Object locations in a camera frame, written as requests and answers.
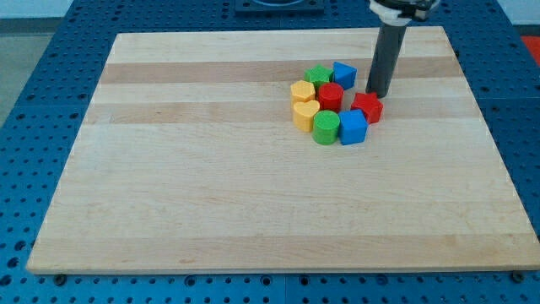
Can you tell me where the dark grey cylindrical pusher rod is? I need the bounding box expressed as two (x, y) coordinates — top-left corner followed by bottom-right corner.
(365, 23), (407, 98)

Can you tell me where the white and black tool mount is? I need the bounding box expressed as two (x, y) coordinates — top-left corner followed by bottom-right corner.
(369, 0), (440, 26)

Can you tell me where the blue triangle block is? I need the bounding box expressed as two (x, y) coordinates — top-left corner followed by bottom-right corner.
(332, 62), (357, 90)

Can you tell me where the red star block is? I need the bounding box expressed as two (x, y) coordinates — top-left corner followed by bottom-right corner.
(350, 93), (384, 124)

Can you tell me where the green star block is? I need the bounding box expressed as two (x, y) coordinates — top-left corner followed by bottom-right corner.
(304, 64), (333, 90)

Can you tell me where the red cylinder block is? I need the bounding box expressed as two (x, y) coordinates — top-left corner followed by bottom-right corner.
(317, 83), (344, 113)

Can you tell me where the blue cube block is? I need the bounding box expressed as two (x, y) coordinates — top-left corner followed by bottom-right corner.
(338, 110), (369, 145)

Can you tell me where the yellow hexagon block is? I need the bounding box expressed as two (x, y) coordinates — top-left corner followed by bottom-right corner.
(290, 80), (316, 106)

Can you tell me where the green cylinder block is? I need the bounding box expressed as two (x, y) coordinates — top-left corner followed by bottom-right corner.
(312, 110), (340, 145)

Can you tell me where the yellow heart block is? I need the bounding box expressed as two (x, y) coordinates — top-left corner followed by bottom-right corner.
(292, 100), (320, 133)

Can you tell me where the red object at right edge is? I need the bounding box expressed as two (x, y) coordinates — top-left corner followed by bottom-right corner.
(521, 35), (540, 65)

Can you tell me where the wooden board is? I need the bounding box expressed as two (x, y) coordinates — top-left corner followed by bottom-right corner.
(27, 26), (539, 274)

